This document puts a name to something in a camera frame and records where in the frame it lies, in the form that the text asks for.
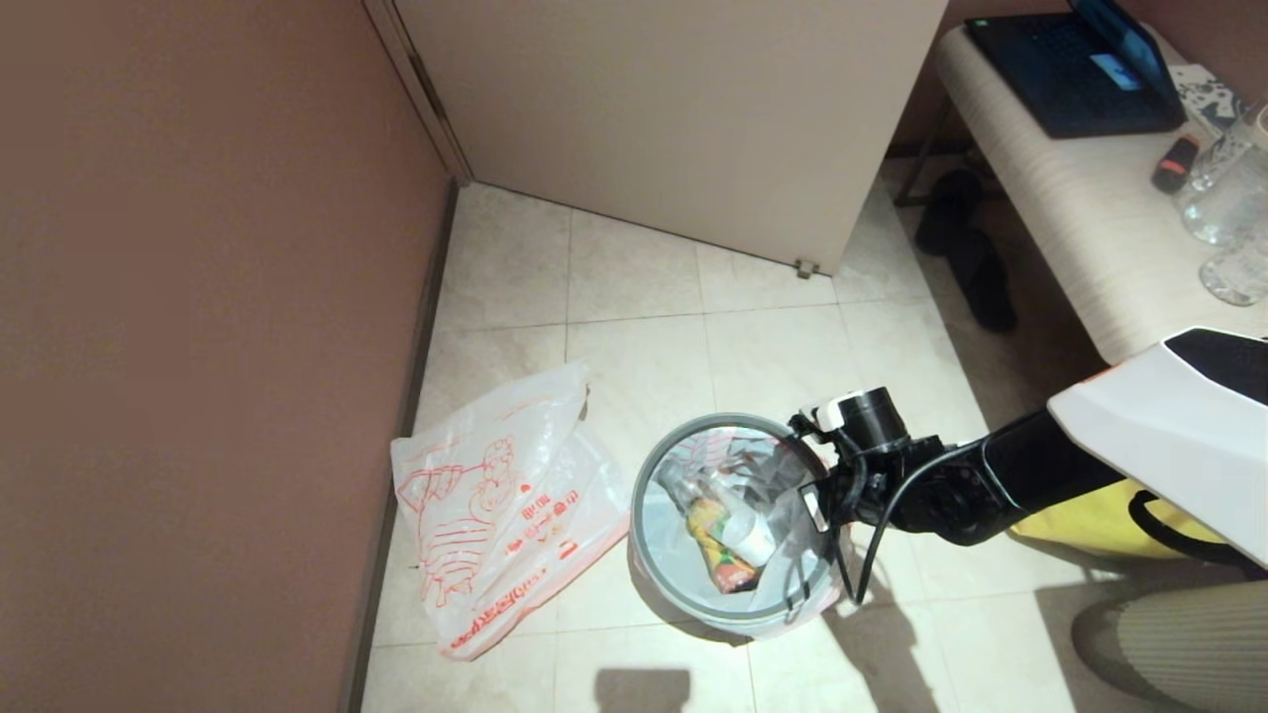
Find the black round trash bin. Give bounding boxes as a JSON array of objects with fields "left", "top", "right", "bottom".
[{"left": 629, "top": 414, "right": 850, "bottom": 641}]

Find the grey plastic bin ring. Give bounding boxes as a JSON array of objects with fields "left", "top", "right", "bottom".
[{"left": 629, "top": 413, "right": 843, "bottom": 623}]

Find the white red-printed plastic bag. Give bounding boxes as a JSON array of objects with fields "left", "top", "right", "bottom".
[{"left": 391, "top": 361, "right": 635, "bottom": 662}]

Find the clear plastic water bottle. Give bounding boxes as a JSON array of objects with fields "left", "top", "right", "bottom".
[{"left": 659, "top": 458, "right": 780, "bottom": 568}]

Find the orange yellow snack wrapper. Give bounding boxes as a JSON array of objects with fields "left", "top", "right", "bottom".
[{"left": 686, "top": 495, "right": 762, "bottom": 595}]

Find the black slipper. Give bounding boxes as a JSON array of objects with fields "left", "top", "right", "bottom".
[
  {"left": 913, "top": 168, "right": 988, "bottom": 256},
  {"left": 946, "top": 230, "right": 1019, "bottom": 334}
]

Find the beige striped stool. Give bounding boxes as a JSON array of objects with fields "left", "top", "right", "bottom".
[{"left": 1070, "top": 579, "right": 1268, "bottom": 713}]

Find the cream striped bench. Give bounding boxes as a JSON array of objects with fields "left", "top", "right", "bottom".
[{"left": 897, "top": 22, "right": 1268, "bottom": 368}]

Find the beige door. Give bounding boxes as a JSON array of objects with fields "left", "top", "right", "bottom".
[{"left": 394, "top": 0, "right": 950, "bottom": 277}]

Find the clear glass cup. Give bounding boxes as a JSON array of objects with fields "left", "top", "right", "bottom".
[
  {"left": 1176, "top": 158, "right": 1268, "bottom": 248},
  {"left": 1199, "top": 230, "right": 1268, "bottom": 307}
]

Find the black orange handheld device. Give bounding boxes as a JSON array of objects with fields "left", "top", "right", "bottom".
[{"left": 1151, "top": 134, "right": 1203, "bottom": 195}]

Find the dark blue laptop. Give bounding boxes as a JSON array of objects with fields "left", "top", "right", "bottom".
[{"left": 964, "top": 0, "right": 1189, "bottom": 140}]

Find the clear ribbed glass bottle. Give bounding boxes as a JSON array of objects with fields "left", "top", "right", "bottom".
[{"left": 1187, "top": 99, "right": 1268, "bottom": 194}]

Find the white black patterned card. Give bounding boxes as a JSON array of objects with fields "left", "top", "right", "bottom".
[{"left": 1169, "top": 64, "right": 1245, "bottom": 136}]

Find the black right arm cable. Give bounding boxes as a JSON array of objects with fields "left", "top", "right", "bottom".
[{"left": 854, "top": 441, "right": 957, "bottom": 606}]

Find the yellow bag with black handle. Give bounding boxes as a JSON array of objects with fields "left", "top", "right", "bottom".
[{"left": 1008, "top": 479, "right": 1268, "bottom": 573}]

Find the beige door frame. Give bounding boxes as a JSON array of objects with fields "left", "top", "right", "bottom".
[{"left": 362, "top": 0, "right": 475, "bottom": 187}]

